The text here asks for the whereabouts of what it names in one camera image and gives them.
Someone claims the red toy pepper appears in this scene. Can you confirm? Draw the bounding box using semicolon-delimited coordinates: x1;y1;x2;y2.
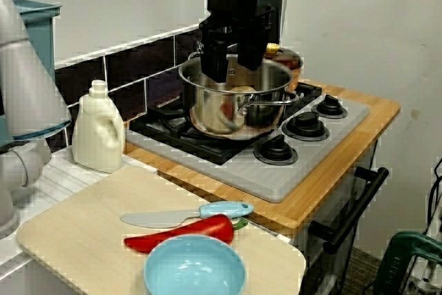
123;213;249;254

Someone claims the grey stove top plate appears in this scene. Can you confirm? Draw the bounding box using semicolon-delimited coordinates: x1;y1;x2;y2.
126;82;371;203

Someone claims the white panel board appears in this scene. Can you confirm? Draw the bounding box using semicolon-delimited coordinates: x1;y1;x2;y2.
281;0;442;258

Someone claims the light wooden cutting board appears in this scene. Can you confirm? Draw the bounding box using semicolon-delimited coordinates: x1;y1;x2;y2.
16;165;307;295

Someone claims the black oven door handle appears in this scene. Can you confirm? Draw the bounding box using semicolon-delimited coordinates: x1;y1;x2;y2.
308;166;390;254

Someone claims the white detergent bottle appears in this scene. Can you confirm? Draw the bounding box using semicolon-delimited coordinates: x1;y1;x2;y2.
71;79;126;174

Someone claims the white toy kitchen cabinet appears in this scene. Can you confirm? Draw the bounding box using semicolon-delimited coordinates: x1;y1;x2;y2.
289;135;381;295

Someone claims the green power drill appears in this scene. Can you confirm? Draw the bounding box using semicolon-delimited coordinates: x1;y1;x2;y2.
373;231;442;295

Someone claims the dark tile backsplash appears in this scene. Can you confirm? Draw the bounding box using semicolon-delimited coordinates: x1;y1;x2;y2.
46;15;239;153

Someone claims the black cable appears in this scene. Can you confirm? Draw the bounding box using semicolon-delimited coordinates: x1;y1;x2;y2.
427;156;442;230

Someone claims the black stove knob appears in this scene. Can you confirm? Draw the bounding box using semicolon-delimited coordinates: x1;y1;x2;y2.
311;94;348;119
253;134;298;166
282;111;331;142

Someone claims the black burner grate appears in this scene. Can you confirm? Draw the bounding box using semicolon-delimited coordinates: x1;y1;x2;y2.
129;101;277;167
286;80;324;113

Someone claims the blue handled toy knife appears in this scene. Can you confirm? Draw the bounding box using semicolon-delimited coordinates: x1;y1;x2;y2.
120;200;255;229

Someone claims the brown lid with yellow knob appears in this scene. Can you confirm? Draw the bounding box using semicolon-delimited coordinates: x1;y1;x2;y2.
264;42;304;71

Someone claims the light blue bowl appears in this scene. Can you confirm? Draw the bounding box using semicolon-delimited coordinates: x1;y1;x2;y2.
143;234;247;295

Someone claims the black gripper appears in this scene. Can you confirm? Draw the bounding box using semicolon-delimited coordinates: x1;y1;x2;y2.
198;0;277;82

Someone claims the orange toy pot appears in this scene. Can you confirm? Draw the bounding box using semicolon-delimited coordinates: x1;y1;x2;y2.
288;63;304;92

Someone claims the stainless steel pot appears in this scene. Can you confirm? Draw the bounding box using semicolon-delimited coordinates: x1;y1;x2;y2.
178;51;300;142

